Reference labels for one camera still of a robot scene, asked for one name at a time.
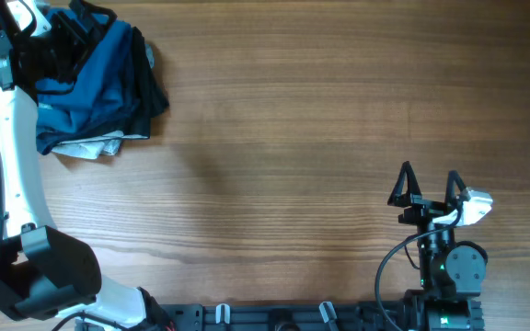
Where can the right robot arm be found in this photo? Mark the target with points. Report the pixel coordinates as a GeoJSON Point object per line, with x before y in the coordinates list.
{"type": "Point", "coordinates": [451, 271]}

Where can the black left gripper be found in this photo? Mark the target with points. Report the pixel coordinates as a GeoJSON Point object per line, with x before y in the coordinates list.
{"type": "Point", "coordinates": [82, 44]}

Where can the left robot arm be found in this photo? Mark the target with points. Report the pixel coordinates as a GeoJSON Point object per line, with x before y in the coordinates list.
{"type": "Point", "coordinates": [45, 273]}

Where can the light grey folded garment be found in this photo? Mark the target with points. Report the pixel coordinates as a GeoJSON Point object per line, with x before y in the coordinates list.
{"type": "Point", "coordinates": [91, 148]}

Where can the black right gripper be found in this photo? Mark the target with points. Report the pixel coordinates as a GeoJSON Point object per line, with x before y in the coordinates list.
{"type": "Point", "coordinates": [421, 211]}

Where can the navy folded garment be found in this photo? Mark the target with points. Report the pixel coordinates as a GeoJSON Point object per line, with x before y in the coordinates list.
{"type": "Point", "coordinates": [105, 119]}

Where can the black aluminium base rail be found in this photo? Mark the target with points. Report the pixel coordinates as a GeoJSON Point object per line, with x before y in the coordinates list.
{"type": "Point", "coordinates": [325, 316]}

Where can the black bottom folded garment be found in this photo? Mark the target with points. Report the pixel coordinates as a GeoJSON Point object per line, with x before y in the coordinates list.
{"type": "Point", "coordinates": [151, 96]}

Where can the blue polo shirt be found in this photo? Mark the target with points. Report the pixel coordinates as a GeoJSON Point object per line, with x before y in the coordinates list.
{"type": "Point", "coordinates": [108, 72]}

